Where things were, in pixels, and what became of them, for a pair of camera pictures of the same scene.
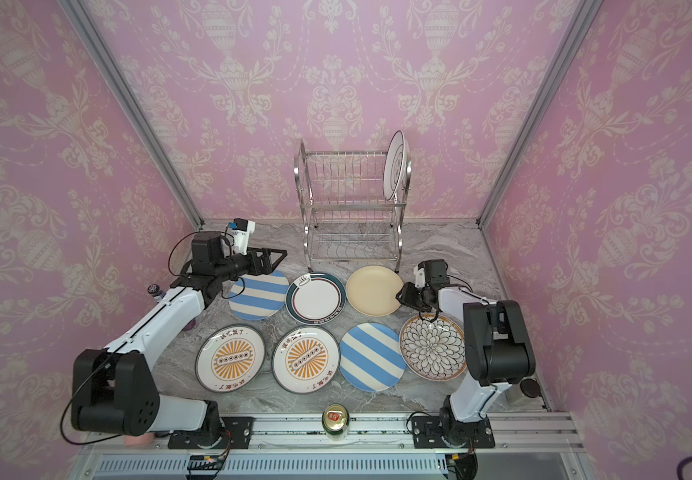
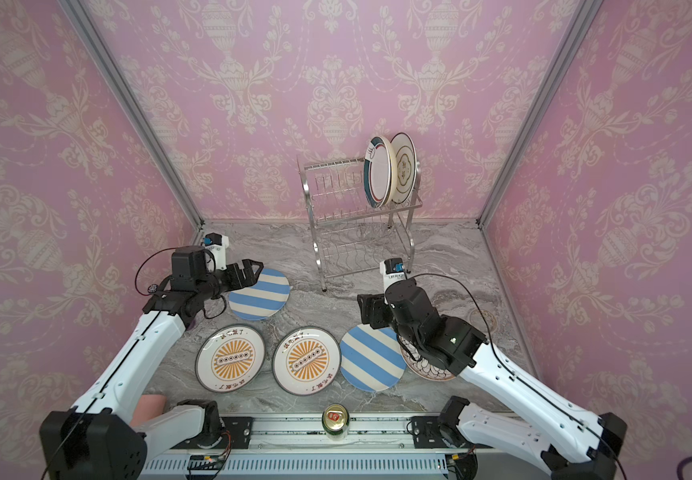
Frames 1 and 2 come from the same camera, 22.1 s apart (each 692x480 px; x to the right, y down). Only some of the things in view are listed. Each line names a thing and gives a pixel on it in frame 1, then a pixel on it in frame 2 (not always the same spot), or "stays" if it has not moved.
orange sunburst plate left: x=230 y=359 stays
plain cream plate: x=372 y=290 → x=394 y=170
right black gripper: x=415 y=294 → x=376 y=309
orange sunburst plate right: x=305 y=359 stays
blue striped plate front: x=373 y=358 stays
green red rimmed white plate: x=315 y=298 → x=380 y=171
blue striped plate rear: x=261 y=297 stays
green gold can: x=336 y=421 stays
